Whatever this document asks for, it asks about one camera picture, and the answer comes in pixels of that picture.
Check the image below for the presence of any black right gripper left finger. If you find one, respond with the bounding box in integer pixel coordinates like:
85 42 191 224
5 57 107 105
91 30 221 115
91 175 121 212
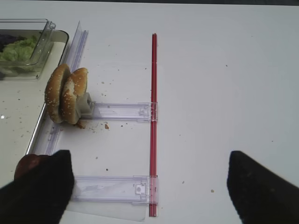
0 150 74 224

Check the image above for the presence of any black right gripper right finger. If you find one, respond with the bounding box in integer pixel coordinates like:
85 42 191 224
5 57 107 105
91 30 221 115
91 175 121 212
227 151 299 224

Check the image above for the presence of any sliced meat patties row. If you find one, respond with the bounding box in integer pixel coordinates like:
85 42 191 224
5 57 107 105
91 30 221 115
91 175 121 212
14 154 51 181

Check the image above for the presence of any green lettuce in box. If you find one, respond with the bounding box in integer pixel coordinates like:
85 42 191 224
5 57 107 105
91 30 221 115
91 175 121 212
0 35 38 61

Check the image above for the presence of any lower right clear holder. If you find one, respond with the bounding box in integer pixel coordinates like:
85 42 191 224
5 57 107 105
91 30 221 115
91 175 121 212
71 176 158 205

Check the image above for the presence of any clear holder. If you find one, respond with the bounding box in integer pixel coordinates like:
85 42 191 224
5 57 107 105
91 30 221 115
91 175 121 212
81 98 151 122
71 176 158 205

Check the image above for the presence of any white metal tray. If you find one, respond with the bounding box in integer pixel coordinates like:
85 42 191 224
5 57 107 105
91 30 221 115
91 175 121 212
0 29 70 156

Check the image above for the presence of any sesame bun front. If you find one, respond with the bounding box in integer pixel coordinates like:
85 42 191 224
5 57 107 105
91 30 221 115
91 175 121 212
44 63 71 123

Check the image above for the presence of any sesame bun rear torn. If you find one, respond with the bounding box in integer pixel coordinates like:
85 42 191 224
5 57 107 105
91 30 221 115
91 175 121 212
61 68 90 124

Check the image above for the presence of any right red strip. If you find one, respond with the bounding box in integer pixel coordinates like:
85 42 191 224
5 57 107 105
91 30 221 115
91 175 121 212
149 33 157 217

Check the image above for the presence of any upper right clear holder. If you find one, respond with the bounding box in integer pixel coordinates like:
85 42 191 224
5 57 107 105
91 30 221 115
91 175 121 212
81 98 151 122

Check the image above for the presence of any clear plastic salad box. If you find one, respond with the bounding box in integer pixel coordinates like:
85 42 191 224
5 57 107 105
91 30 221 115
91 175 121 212
0 19 56 80

